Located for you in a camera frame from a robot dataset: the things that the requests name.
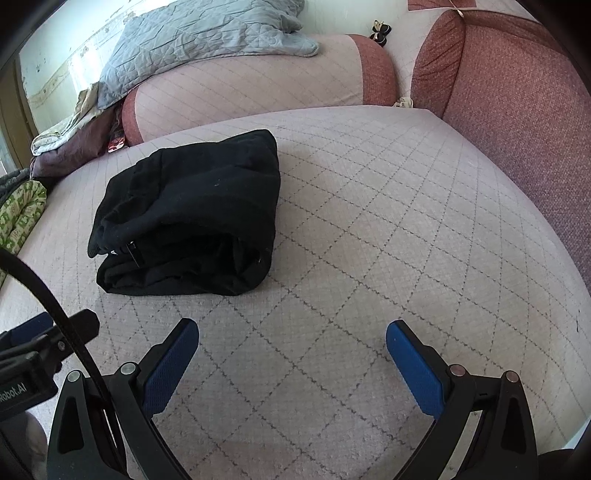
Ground black pants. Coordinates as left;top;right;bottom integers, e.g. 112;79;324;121
87;129;281;296

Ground left operator hand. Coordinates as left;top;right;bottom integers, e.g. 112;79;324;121
0;412;48;480

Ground green patterned folded quilt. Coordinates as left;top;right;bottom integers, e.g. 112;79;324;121
0;179;49;289

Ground dark grey clothes pile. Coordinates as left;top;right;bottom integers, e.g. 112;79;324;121
0;168;30;205

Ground dark maroon folded cloth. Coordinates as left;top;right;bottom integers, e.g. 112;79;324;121
30;103;121;180

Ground red patterned small item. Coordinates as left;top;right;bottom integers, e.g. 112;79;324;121
107;121;126;153

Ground cream folded cloth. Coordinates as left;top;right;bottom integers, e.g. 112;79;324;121
30;82;102;157

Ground grey quilted blanket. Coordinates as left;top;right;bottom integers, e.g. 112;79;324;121
97;1;320;110

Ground red pink headboard cushion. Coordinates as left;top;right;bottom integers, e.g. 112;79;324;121
410;9;590;281

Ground pink bolster pillow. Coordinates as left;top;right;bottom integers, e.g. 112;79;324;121
121;34;398;145

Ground small black bow ornament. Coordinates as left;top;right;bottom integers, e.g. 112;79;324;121
370;20;392;47

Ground black cable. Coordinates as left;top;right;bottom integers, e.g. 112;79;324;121
0;247;122;462

